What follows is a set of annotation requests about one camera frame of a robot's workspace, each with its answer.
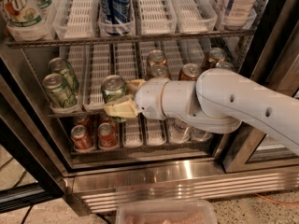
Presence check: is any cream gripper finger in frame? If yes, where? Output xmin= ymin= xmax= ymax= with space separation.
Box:
xmin=126 ymin=79 xmax=146 ymax=95
xmin=104 ymin=94 xmax=140 ymax=119

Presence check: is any green can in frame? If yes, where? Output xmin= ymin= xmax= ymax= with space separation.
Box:
xmin=100 ymin=75 xmax=128 ymax=123
xmin=49 ymin=57 xmax=79 ymax=95
xmin=42 ymin=73 xmax=77 ymax=108

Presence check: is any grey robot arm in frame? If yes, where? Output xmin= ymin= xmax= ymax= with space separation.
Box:
xmin=104 ymin=68 xmax=299 ymax=154

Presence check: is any red can back right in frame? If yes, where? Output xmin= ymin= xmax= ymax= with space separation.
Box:
xmin=99 ymin=113 xmax=118 ymax=132

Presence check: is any red can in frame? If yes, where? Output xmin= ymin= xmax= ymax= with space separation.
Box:
xmin=71 ymin=125 xmax=93 ymax=151
xmin=73 ymin=115 xmax=92 ymax=132
xmin=97 ymin=123 xmax=118 ymax=149
xmin=99 ymin=113 xmax=118 ymax=132

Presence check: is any gold can front left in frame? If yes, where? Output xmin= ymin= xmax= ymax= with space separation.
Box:
xmin=148 ymin=65 xmax=170 ymax=78

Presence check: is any gold can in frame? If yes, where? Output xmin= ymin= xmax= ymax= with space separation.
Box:
xmin=178 ymin=63 xmax=202 ymax=81
xmin=148 ymin=65 xmax=170 ymax=78
xmin=147 ymin=49 xmax=167 ymax=66
xmin=202 ymin=48 xmax=226 ymax=70
xmin=215 ymin=62 xmax=235 ymax=71

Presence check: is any red can front right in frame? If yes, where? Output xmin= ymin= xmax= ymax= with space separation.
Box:
xmin=97 ymin=123 xmax=118 ymax=149

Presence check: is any gold can back left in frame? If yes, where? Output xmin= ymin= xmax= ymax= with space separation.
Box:
xmin=147 ymin=49 xmax=167 ymax=66

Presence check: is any gold can middle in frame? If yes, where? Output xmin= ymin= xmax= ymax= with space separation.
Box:
xmin=178 ymin=63 xmax=202 ymax=81

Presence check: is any red can back left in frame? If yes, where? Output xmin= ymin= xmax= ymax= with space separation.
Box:
xmin=73 ymin=115 xmax=92 ymax=132

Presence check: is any red can front left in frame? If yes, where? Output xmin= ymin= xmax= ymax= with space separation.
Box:
xmin=71 ymin=125 xmax=93 ymax=151

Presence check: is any gold can front right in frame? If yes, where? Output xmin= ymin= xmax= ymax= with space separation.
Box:
xmin=215 ymin=62 xmax=235 ymax=71

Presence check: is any gold can back right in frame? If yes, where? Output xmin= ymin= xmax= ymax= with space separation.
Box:
xmin=202 ymin=48 xmax=226 ymax=70

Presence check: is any stainless steel fridge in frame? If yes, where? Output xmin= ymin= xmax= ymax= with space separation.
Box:
xmin=0 ymin=0 xmax=299 ymax=216

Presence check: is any blue pepsi bottle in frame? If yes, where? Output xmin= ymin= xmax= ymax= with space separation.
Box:
xmin=99 ymin=0 xmax=135 ymax=36

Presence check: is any clear plastic container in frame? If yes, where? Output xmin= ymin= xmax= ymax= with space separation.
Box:
xmin=115 ymin=200 xmax=218 ymax=224

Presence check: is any white label bottle right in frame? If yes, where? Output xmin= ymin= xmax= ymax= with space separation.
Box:
xmin=210 ymin=0 xmax=256 ymax=31

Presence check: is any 7up bottle front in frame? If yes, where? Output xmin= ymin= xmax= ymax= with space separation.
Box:
xmin=1 ymin=0 xmax=47 ymax=41

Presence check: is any black cable on floor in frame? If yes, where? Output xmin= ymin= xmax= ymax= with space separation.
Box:
xmin=20 ymin=204 xmax=36 ymax=224

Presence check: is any orange cable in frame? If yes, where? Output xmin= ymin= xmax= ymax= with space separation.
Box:
xmin=254 ymin=192 xmax=299 ymax=207

